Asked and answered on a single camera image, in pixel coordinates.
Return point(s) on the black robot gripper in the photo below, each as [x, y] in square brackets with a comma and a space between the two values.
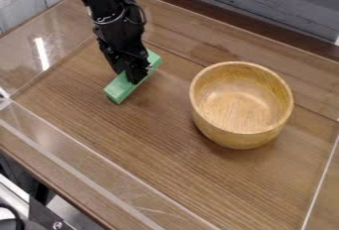
[120, 32]

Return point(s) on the green rectangular block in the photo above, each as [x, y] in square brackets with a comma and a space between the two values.
[120, 87]

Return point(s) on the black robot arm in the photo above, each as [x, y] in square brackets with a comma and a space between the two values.
[105, 8]

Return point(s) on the brown wooden bowl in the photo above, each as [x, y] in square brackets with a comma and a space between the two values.
[241, 104]

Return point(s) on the clear acrylic tray wall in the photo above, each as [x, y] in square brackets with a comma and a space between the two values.
[109, 157]

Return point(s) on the black metal bracket with bolt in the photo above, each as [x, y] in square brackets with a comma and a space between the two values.
[45, 217]

